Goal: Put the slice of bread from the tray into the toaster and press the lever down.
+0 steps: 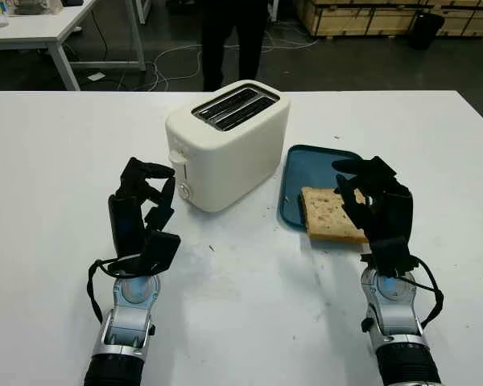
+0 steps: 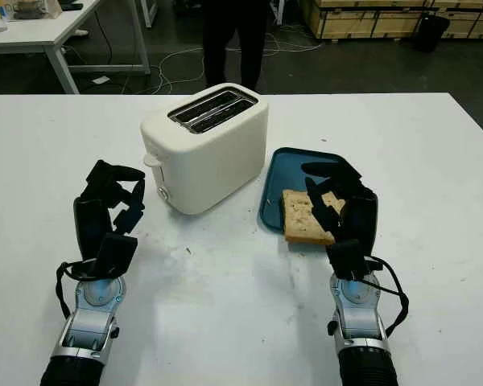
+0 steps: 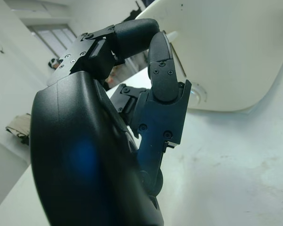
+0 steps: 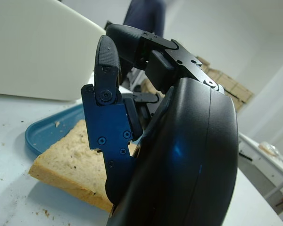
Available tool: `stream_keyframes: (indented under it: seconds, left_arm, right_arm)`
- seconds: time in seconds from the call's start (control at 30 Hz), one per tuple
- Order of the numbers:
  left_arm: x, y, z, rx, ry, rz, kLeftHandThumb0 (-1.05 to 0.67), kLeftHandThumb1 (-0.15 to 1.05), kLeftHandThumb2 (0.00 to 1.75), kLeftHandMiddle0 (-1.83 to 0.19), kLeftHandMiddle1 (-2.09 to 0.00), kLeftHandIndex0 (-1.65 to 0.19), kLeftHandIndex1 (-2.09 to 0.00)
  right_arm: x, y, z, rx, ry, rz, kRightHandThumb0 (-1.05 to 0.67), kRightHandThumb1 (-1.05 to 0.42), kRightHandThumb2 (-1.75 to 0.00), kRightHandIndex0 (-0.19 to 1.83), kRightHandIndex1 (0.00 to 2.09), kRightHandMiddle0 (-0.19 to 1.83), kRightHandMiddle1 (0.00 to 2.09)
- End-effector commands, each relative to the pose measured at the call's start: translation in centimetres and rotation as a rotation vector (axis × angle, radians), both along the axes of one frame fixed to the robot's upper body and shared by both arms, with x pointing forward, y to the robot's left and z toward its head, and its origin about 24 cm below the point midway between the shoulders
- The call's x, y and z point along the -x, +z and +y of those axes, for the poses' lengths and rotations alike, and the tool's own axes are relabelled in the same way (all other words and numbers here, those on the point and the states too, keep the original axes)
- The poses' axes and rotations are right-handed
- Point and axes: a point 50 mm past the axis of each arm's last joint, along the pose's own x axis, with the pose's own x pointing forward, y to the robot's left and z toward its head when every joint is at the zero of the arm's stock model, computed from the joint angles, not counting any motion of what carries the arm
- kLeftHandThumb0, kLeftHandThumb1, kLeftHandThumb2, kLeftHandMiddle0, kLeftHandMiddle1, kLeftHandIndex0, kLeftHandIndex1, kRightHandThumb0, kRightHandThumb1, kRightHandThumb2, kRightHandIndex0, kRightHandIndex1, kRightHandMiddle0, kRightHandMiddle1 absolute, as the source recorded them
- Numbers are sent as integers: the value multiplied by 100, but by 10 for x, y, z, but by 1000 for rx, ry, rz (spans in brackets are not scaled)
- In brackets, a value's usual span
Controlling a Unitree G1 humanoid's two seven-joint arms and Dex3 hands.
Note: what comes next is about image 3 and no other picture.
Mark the beige cloth bundle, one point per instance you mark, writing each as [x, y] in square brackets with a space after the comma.
[19, 127]

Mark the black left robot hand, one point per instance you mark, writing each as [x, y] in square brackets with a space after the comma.
[85, 153]

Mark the cream white two-slot toaster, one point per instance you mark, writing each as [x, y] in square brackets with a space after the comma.
[226, 47]

